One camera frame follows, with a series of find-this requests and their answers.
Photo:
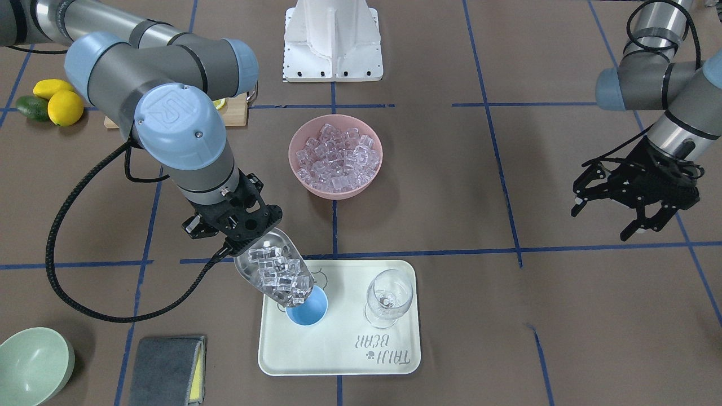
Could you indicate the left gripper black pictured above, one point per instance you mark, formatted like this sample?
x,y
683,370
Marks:
x,y
643,159

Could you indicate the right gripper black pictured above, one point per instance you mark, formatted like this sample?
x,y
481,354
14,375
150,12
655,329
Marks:
x,y
197,224

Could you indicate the metal ice scoop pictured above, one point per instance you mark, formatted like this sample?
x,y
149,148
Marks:
x,y
274,266

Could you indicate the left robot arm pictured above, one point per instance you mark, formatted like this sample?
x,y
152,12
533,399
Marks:
x,y
661,69

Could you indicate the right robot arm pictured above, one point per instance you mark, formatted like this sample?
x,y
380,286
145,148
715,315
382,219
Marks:
x,y
158,84

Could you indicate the clear ice cube pile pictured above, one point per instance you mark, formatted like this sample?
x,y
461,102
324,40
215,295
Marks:
x,y
336,160

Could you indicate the blue plastic cup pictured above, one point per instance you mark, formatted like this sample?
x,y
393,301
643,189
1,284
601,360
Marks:
x,y
312,310

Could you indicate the bamboo cutting board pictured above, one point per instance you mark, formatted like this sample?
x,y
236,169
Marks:
x,y
235,112

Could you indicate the pink bowl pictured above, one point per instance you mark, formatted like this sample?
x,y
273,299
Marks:
x,y
339,120

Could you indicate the lemon half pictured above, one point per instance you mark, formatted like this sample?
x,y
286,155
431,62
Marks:
x,y
220,103

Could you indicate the clear wine glass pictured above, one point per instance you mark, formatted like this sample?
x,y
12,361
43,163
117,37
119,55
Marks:
x,y
388,298

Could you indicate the grey folded cloth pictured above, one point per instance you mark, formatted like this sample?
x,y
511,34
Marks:
x,y
169,370

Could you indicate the cream bear tray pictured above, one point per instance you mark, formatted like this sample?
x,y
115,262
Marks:
x,y
343,342

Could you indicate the large yellow lemon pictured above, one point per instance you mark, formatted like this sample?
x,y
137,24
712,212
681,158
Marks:
x,y
65,108

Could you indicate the green lime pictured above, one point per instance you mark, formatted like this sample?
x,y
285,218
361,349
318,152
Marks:
x,y
33,107

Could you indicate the small yellow lemon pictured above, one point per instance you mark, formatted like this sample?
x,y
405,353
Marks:
x,y
47,88

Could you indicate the green bowl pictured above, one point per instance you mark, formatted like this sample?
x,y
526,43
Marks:
x,y
36,363

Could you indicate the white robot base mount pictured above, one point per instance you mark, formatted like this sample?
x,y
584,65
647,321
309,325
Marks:
x,y
332,41

